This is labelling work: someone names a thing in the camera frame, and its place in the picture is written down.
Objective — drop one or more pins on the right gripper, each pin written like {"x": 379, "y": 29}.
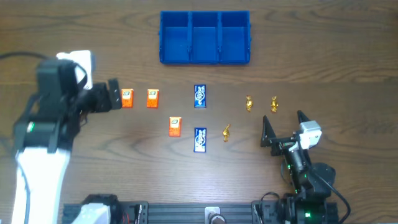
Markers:
{"x": 281, "y": 144}

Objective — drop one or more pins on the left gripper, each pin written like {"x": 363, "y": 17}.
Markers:
{"x": 98, "y": 98}

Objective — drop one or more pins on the gold candy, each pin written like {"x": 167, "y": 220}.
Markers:
{"x": 274, "y": 104}
{"x": 226, "y": 133}
{"x": 249, "y": 103}

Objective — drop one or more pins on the blue candy pack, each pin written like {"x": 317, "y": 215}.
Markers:
{"x": 200, "y": 96}
{"x": 200, "y": 140}

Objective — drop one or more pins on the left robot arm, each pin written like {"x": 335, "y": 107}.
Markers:
{"x": 40, "y": 180}

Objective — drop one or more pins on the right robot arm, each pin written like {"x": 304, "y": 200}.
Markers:
{"x": 308, "y": 183}

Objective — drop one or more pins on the blue tray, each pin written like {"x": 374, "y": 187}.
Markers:
{"x": 204, "y": 59}

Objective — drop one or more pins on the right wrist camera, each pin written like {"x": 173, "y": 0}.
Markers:
{"x": 309, "y": 134}

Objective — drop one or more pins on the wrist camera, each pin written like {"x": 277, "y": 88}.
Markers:
{"x": 309, "y": 134}
{"x": 82, "y": 60}

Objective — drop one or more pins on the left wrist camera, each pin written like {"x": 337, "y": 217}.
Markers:
{"x": 82, "y": 60}

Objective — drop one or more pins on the mounting rail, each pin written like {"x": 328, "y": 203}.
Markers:
{"x": 177, "y": 213}

